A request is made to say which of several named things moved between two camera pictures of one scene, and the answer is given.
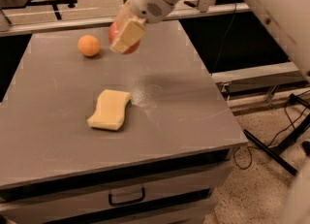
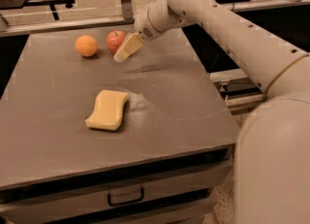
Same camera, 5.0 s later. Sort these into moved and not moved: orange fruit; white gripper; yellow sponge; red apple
Moved: white gripper; red apple
Not moved: yellow sponge; orange fruit
